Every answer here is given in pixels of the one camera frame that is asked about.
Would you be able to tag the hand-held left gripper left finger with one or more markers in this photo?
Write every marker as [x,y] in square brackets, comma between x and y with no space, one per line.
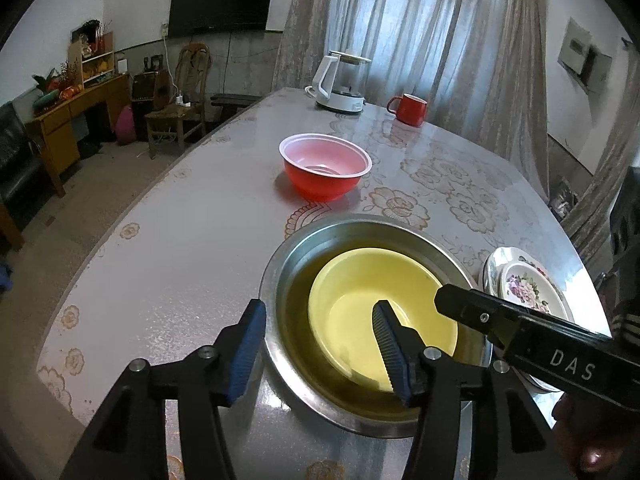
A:
[245,355]

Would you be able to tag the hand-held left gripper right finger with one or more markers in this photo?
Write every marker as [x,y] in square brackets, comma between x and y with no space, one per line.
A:
[392,355]

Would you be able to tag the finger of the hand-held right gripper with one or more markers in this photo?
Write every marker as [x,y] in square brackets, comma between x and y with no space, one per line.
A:
[470,310]

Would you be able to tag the large floral white plate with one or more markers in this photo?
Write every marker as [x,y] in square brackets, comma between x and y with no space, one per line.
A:
[491,272]

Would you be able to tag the small floral white plate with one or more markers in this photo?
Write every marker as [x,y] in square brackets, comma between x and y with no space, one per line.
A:
[522,285]

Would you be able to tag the yellow plastic bowl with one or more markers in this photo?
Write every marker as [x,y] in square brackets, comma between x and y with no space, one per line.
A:
[350,300]

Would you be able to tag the stainless steel basin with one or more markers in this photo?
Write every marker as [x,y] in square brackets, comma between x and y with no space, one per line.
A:
[292,280]

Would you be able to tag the person's right hand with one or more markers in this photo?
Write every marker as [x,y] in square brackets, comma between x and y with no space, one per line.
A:
[590,435]

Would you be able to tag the floral patterned tablecloth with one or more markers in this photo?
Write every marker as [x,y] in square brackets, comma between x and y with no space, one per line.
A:
[175,260]

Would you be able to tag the dark bag bundle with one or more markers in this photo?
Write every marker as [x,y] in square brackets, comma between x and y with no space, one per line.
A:
[564,200]

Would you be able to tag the narrow beige curtain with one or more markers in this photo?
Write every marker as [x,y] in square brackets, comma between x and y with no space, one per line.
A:
[597,190]

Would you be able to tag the red plastic bowl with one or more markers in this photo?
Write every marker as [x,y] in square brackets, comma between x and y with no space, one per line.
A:
[320,180]

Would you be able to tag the red enamel mug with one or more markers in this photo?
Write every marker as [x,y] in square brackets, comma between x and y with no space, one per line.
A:
[412,110]

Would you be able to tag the white glass electric kettle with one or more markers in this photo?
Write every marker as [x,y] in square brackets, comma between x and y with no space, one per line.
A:
[345,102]

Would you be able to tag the dark wooden bench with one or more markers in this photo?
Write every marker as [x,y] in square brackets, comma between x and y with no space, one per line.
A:
[235,99]

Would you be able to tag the pink bag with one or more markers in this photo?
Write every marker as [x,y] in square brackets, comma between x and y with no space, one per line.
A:
[125,127]

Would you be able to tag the white power strip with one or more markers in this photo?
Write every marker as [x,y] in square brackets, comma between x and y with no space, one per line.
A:
[182,101]

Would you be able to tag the black speaker box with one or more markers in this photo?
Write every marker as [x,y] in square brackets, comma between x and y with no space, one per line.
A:
[147,87]

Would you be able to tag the wide beige sheer curtain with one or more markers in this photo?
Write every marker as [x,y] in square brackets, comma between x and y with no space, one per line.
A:
[425,25]

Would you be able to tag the wooden desk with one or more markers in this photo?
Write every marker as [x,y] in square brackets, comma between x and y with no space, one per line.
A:
[55,130]

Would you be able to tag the wooden chair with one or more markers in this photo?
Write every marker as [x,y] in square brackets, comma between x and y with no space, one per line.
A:
[192,62]

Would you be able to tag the black leather sofa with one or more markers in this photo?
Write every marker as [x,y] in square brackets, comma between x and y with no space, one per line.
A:
[12,155]

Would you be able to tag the green potted plant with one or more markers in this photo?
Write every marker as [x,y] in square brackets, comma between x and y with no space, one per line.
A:
[47,90]

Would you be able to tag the small wooden shelf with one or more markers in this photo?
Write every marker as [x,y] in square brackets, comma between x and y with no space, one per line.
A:
[95,55]

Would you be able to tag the black flat television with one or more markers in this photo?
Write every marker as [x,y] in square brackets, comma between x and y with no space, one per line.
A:
[220,2]

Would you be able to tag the grey wall electrical panel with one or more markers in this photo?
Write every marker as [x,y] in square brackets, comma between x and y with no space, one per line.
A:
[575,50]

